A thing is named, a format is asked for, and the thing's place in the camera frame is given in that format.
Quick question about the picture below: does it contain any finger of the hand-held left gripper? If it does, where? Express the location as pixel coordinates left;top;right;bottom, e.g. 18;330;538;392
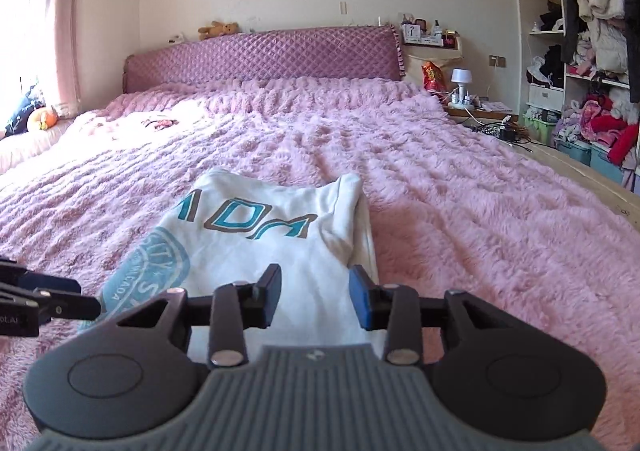
0;282;102;323
0;258;82;294

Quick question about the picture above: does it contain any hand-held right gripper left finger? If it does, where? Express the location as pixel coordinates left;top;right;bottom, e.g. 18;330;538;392
102;263;284;368

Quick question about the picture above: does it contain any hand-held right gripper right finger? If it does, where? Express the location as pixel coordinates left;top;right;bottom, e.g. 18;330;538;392
348;265;532;366

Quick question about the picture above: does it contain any white printed sweatshirt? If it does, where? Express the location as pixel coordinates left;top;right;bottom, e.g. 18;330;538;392
77;168;378;367

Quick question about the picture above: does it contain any pile of red clothes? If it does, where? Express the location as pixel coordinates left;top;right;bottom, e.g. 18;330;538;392
560;96;640;167

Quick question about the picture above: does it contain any pink fluffy blanket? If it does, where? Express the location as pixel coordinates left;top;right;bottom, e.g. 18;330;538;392
0;77;640;451

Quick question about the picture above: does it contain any pale window seat cushion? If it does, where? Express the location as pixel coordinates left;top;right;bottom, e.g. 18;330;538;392
0;118;76;174

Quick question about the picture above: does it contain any orange plush toy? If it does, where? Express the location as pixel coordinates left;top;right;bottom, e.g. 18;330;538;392
27;106;60;132

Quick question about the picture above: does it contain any navy floral pillow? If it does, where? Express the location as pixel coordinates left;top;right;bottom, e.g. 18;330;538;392
2;84;46;137

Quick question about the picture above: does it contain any wooden nightstand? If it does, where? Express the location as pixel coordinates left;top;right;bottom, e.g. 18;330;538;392
445;101;513;123

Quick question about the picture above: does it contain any red snack bag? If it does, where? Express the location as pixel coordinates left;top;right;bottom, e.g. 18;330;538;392
422;61;446;92

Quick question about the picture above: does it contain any purple quilted headboard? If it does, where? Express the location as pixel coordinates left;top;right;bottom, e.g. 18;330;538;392
123;25;403;94

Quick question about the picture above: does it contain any white table lamp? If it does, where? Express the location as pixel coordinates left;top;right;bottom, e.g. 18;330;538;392
451;68;473;99

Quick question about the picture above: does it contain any green storage bin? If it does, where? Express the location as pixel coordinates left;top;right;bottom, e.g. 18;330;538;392
522;114;558;144

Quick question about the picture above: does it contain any pink curtain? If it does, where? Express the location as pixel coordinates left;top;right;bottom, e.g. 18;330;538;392
45;0;83;114

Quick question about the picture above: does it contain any beige hanging organiser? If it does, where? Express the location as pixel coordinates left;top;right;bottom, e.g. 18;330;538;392
402;44;463;82

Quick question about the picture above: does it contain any teal storage bin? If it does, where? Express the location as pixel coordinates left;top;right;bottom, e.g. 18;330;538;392
590;144;626;187
555;138;593;167

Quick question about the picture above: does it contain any window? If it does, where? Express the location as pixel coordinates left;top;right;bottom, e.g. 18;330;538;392
0;0;56;97

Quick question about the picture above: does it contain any brown teddy bear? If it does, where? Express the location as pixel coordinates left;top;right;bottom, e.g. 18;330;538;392
197;21;240;41

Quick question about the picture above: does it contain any white fabric drawer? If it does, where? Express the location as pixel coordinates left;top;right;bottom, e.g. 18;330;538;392
527;84;566;113

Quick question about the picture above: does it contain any cluster of small cosmetics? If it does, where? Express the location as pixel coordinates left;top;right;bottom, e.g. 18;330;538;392
420;18;460;49

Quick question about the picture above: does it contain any tangle of black cables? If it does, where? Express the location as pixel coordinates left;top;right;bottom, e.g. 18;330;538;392
470;118;543;153

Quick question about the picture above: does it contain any wooden bed frame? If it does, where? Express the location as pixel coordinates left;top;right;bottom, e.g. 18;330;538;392
495;131;640;227

